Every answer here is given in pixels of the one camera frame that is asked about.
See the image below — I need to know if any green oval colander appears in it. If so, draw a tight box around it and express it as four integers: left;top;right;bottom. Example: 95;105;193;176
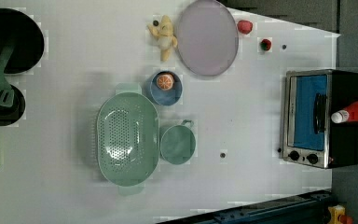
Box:
96;83;159;196

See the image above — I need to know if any pink strawberry toy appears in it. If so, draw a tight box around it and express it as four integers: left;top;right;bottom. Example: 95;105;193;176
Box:
237;20;254;35

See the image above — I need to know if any lilac round plate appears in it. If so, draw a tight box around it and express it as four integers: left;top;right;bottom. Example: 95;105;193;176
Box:
176;0;239;76

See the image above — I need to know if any blue bowl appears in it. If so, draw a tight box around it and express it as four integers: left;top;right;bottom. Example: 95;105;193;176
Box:
145;71;183;106

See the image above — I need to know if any green cup with handle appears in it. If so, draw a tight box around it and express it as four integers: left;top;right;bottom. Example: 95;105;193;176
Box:
160;119;197;165

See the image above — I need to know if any yellow and orange object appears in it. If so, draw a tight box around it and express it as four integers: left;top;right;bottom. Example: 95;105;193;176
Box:
328;205;353;224

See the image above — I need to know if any black toaster oven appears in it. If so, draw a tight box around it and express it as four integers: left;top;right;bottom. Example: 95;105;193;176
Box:
282;69;358;169

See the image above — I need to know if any red strawberry toy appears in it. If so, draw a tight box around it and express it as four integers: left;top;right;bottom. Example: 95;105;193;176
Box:
260;39;272;51

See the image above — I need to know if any orange slice toy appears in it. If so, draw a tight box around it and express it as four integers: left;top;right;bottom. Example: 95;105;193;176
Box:
157;73;174;91

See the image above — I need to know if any small black pot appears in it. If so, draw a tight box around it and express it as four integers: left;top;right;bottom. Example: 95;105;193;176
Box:
0;83;27;127

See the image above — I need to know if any red plush ketchup bottle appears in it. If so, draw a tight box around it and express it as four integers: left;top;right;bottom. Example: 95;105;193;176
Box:
331;101;358;123

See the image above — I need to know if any black round pan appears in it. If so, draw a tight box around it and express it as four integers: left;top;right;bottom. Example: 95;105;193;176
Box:
0;8;45;75

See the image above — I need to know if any yellow plush toy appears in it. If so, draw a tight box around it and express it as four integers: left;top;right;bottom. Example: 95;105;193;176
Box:
147;15;178;62

